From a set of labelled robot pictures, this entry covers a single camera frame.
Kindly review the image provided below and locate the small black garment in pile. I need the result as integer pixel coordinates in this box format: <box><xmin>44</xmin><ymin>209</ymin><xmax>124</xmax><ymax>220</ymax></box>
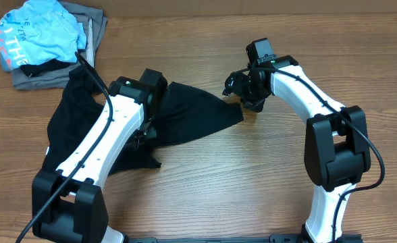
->
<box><xmin>20</xmin><ymin>59</ymin><xmax>71</xmax><ymax>77</ymax></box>

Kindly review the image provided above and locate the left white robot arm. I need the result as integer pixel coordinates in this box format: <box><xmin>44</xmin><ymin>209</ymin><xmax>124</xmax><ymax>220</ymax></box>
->
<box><xmin>27</xmin><ymin>69</ymin><xmax>167</xmax><ymax>243</ymax></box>

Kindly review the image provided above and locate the black t-shirt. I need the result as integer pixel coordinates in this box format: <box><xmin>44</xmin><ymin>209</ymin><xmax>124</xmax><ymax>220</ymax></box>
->
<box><xmin>42</xmin><ymin>67</ymin><xmax>244</xmax><ymax>174</ymax></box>

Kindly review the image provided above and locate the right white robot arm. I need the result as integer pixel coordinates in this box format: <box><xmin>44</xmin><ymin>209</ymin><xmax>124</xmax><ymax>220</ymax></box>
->
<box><xmin>223</xmin><ymin>38</ymin><xmax>371</xmax><ymax>242</ymax></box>

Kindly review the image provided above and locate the light blue printed t-shirt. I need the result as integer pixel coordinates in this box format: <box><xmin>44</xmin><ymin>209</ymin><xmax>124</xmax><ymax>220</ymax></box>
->
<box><xmin>0</xmin><ymin>0</ymin><xmax>87</xmax><ymax>71</ymax></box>

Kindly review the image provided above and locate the folded grey garment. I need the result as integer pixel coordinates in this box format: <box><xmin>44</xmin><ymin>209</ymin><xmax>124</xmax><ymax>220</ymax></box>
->
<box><xmin>11</xmin><ymin>1</ymin><xmax>107</xmax><ymax>90</ymax></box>

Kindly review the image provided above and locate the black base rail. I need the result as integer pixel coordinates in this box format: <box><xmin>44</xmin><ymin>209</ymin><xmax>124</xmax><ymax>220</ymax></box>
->
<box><xmin>124</xmin><ymin>234</ymin><xmax>365</xmax><ymax>243</ymax></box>

